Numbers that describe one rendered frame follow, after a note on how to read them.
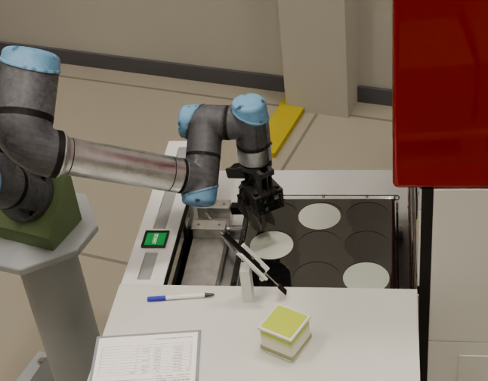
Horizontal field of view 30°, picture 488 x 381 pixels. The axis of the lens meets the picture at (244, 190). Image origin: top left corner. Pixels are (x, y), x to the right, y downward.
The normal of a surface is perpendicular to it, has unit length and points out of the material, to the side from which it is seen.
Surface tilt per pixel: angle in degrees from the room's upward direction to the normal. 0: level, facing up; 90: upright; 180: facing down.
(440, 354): 90
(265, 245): 1
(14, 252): 0
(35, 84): 56
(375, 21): 90
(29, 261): 0
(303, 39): 90
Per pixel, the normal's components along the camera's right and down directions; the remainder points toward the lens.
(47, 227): -0.36, -0.18
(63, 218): 0.90, 0.18
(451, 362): -0.12, 0.61
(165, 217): -0.10, -0.79
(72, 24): -0.38, 0.58
